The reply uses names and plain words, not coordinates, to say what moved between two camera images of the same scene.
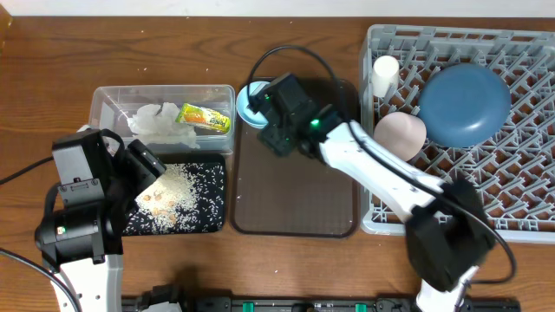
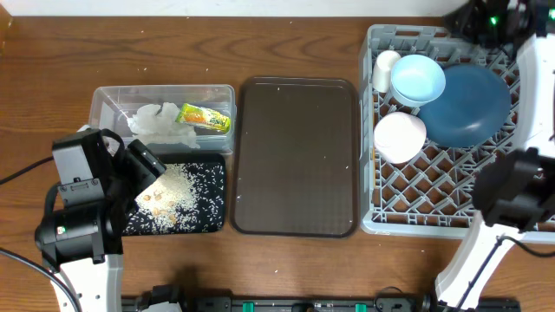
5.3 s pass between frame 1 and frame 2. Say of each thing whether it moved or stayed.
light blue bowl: moved
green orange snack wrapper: stayed
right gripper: moved
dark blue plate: stayed
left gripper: stayed
